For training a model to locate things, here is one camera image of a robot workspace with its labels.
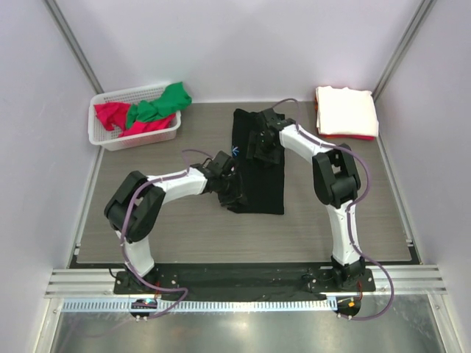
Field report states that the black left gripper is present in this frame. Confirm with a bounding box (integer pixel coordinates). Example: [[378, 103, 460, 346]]
[[216, 172, 248, 208]]

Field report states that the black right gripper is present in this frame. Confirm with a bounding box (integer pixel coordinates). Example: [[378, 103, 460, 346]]
[[247, 132, 280, 168]]

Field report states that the black t shirt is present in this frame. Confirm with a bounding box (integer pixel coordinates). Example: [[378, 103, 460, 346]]
[[228, 108, 285, 215]]

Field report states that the green t shirt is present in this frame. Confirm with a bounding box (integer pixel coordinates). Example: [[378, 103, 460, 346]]
[[126, 82, 192, 129]]

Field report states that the white perforated plastic basket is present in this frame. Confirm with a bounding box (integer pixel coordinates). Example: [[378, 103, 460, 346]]
[[88, 82, 192, 151]]

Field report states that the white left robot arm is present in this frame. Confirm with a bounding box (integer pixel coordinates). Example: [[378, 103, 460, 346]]
[[104, 151, 247, 294]]

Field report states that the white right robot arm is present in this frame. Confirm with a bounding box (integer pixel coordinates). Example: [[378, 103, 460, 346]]
[[247, 108, 366, 291]]

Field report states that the folded white t shirt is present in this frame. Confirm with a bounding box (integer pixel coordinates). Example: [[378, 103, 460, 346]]
[[315, 86, 379, 140]]

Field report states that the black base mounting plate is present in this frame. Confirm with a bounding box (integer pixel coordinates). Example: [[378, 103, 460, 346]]
[[113, 263, 376, 301]]

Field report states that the pink t shirt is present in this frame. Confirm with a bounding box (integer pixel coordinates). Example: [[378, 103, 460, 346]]
[[94, 101, 177, 138]]

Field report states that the white slotted cable duct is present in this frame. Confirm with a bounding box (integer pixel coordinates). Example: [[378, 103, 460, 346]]
[[62, 297, 337, 313]]

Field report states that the aluminium front rail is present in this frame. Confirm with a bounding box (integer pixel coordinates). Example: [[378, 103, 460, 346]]
[[44, 265, 447, 299]]

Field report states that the left aluminium frame post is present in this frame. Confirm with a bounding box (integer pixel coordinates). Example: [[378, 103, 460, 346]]
[[43, 0, 104, 94]]

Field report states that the aluminium frame post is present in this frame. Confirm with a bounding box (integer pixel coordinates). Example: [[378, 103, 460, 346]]
[[372, 0, 436, 101], [43, 0, 104, 94]]

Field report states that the right aluminium frame post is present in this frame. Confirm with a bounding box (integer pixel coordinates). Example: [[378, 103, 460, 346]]
[[372, 0, 436, 101]]

